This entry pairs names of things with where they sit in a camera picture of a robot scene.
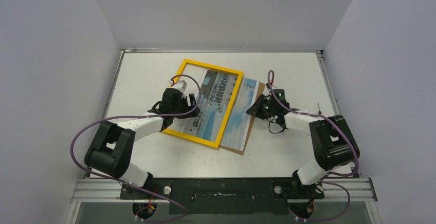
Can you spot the yellow wooden photo frame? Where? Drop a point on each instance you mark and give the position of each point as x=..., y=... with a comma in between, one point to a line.
x=231, y=103

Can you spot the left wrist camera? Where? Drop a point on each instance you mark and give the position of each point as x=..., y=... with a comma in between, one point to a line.
x=180, y=86

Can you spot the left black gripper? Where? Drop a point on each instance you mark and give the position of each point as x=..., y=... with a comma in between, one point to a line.
x=191, y=101

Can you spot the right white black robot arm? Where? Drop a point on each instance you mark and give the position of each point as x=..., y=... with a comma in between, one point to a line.
x=332, y=141

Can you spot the brown fibreboard backing board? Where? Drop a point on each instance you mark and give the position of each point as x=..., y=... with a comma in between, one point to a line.
x=252, y=120

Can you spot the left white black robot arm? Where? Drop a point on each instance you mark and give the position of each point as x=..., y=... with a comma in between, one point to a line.
x=111, y=148

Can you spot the blue building photo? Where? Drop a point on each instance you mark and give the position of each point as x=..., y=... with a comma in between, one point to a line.
x=216, y=91

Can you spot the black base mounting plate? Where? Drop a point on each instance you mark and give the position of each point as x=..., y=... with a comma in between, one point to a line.
x=235, y=195

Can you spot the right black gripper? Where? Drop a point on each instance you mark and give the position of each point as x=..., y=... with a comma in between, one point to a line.
x=263, y=105

